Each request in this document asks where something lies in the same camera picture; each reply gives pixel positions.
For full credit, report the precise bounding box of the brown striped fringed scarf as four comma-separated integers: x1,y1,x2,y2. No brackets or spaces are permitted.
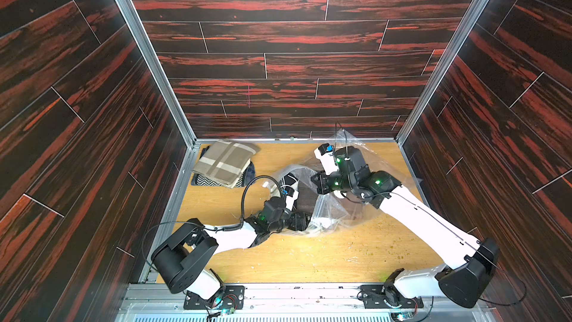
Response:
294,183,319,216

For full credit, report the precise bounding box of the black white chevron scarf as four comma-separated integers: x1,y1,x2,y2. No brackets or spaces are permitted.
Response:
191,145,251,189

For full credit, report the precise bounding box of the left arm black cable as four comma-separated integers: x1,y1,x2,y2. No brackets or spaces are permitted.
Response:
140,175,283,274

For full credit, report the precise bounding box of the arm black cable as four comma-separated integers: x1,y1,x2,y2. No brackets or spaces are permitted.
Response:
334,121,528,318
140,175,283,274

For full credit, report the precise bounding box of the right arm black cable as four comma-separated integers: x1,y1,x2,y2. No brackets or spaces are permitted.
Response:
334,121,528,318

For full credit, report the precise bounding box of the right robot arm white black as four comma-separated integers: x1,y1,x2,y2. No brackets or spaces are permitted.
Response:
311,143,499,309

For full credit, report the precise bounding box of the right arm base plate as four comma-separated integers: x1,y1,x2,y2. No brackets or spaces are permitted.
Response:
357,284,424,310

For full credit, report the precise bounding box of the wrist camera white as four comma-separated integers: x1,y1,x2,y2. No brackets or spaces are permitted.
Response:
280,173,299,211
314,143,339,175

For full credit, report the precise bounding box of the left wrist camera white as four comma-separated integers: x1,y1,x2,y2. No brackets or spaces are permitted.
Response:
280,173,299,211

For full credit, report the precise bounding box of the tan cream plaid scarf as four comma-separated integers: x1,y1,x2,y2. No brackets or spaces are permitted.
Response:
193,139,261,189

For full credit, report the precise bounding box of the clear plastic vacuum bag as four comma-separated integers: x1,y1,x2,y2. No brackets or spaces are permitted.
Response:
274,129,415,237

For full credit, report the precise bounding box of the navy plaid scarf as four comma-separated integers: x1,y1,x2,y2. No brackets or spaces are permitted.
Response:
243,162,256,186

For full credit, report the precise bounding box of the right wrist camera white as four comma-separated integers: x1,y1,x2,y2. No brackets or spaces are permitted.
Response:
314,143,339,175

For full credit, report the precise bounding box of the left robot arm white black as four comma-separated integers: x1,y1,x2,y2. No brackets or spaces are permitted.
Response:
151,197,311,300

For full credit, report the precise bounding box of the front aluminium rail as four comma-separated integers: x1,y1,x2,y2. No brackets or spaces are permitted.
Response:
116,283,496,321

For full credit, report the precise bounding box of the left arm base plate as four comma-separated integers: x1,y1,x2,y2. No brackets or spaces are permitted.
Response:
183,285,245,313

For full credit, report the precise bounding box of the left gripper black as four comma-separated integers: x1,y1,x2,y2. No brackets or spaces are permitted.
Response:
267,209,314,235

